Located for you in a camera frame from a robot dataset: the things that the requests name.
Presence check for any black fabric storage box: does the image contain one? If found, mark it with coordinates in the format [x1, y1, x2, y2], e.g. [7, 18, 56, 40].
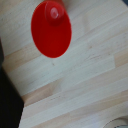
[0, 38, 25, 128]

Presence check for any red plastic cup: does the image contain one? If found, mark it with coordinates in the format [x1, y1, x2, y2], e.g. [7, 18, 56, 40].
[30, 0, 73, 59]

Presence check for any white bowl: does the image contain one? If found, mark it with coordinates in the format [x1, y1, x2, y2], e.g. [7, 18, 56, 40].
[102, 115, 128, 128]

